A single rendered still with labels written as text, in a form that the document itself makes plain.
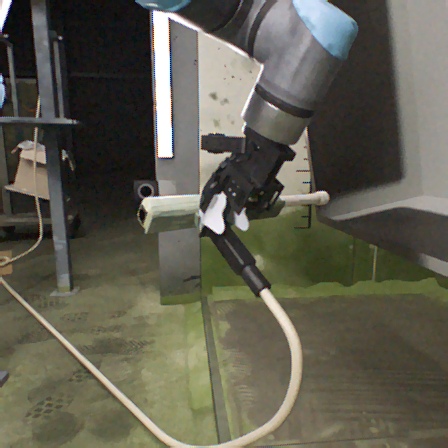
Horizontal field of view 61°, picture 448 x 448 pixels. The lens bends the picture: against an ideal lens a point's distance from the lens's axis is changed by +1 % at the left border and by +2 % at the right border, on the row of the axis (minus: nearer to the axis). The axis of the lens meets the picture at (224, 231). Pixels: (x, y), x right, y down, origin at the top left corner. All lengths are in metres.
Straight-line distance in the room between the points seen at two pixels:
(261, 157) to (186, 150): 1.06
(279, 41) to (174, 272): 1.29
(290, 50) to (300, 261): 1.32
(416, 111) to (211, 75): 0.78
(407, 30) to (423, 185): 0.45
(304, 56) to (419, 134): 0.85
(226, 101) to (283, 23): 1.12
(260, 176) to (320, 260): 1.25
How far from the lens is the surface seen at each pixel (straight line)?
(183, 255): 1.64
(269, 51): 0.52
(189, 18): 0.49
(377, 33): 1.26
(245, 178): 0.55
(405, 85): 1.29
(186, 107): 1.60
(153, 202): 0.60
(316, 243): 1.74
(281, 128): 0.52
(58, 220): 1.91
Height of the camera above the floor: 0.65
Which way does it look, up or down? 11 degrees down
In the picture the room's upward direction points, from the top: straight up
